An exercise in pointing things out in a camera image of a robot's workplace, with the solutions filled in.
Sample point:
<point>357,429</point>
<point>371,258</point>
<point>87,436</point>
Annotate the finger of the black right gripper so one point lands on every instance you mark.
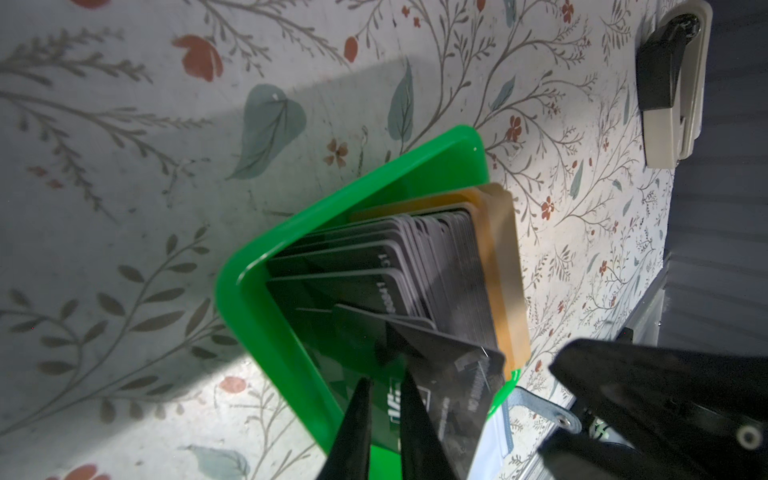
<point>569,456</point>
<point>692,409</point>

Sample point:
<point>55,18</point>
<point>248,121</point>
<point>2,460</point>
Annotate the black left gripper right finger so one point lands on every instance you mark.
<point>422,454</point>

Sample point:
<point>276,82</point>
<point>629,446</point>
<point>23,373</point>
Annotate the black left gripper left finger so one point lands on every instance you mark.
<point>349,457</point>

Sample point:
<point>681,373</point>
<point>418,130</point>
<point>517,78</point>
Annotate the blue leather card holder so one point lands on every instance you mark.
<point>511,436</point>

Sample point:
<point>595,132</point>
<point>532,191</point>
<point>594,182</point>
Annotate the black VIP card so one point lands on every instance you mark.
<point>456,379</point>

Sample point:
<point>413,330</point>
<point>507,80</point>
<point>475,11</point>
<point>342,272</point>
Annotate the green plastic card tray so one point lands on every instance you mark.
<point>451,161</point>

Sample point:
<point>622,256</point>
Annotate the stack of cards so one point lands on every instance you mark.
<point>448,262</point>

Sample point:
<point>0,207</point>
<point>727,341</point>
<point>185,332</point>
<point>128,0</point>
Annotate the beige black stapler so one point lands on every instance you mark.
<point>670,79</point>

